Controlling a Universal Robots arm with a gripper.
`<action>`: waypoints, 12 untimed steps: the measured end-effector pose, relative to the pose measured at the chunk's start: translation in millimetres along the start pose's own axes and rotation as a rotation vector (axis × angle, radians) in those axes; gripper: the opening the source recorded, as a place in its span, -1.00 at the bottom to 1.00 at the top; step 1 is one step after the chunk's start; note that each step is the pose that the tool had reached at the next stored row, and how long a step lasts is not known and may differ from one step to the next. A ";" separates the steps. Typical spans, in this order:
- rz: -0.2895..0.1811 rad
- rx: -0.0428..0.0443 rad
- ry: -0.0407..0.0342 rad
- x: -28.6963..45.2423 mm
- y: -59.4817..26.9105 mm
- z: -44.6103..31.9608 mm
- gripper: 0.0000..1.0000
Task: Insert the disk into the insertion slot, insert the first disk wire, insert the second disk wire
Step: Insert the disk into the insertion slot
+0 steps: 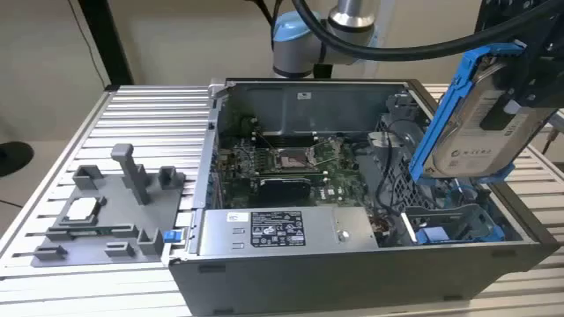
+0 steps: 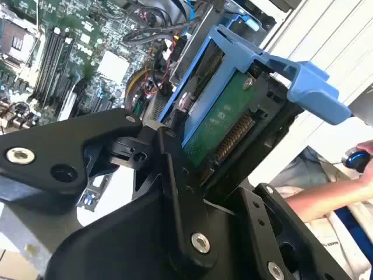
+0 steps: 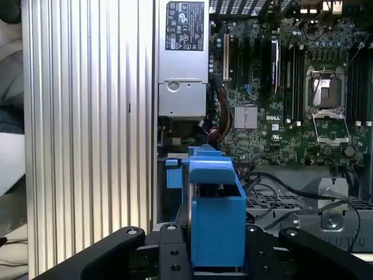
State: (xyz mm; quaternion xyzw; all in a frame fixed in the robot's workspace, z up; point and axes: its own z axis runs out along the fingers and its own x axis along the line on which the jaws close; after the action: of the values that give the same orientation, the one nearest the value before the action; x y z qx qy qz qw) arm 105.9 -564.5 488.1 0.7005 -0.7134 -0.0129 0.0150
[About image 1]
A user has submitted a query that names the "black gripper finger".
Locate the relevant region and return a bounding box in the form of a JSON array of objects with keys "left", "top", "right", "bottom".
[{"left": 480, "top": 95, "right": 521, "bottom": 130}]

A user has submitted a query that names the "hard disk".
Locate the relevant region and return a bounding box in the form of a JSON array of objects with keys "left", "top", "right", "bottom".
[{"left": 408, "top": 45, "right": 561, "bottom": 185}]

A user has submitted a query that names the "blue disk wire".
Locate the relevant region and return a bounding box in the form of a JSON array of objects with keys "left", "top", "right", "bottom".
[{"left": 442, "top": 180, "right": 470, "bottom": 212}]

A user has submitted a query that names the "grey metal disk bay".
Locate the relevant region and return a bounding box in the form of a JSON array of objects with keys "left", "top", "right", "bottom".
[{"left": 365, "top": 94, "right": 437, "bottom": 212}]

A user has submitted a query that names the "blue disk carrier block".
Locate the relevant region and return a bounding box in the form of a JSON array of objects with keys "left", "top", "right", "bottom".
[{"left": 416, "top": 227, "right": 450, "bottom": 245}]

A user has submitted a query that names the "metal socket cover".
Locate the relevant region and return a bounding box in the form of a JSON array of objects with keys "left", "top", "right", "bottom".
[{"left": 309, "top": 138, "right": 344, "bottom": 166}]

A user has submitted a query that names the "green motherboard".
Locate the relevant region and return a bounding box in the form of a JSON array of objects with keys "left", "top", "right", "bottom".
[{"left": 214, "top": 131, "right": 376, "bottom": 211}]

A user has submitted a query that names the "CPU socket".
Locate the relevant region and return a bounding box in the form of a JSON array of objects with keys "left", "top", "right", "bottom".
[{"left": 272, "top": 147, "right": 318, "bottom": 172}]

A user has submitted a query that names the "thin metal locking lever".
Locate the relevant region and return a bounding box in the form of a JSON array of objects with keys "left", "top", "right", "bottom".
[{"left": 257, "top": 131, "right": 282, "bottom": 150}]

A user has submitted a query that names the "black graphics card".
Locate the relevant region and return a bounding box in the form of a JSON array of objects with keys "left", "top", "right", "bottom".
[{"left": 257, "top": 176, "right": 312, "bottom": 204}]

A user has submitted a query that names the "dark grey PC case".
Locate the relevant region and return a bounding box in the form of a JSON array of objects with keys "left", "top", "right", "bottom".
[{"left": 169, "top": 77, "right": 562, "bottom": 316}]

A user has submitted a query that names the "silver power supply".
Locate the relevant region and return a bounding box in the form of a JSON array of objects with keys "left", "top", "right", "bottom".
[{"left": 196, "top": 206, "right": 380, "bottom": 258}]

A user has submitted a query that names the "grey parts rack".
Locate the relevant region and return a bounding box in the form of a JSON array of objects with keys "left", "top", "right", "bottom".
[{"left": 29, "top": 143, "right": 185, "bottom": 268}]

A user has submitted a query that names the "silver CPU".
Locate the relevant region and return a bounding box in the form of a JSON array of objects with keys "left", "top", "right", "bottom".
[{"left": 65, "top": 199, "right": 97, "bottom": 221}]

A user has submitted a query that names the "round black stand base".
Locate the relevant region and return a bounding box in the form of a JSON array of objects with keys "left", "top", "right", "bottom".
[{"left": 0, "top": 141, "right": 34, "bottom": 178}]

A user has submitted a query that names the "black cable behind arm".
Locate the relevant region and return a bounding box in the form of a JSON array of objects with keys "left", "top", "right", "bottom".
[{"left": 256, "top": 0, "right": 285, "bottom": 30}]

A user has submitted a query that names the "black upright post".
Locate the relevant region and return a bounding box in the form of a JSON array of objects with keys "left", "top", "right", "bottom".
[{"left": 77, "top": 0, "right": 136, "bottom": 86}]

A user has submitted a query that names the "thin black wall cable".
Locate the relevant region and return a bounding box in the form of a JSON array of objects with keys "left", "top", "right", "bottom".
[{"left": 65, "top": 0, "right": 109, "bottom": 87}]

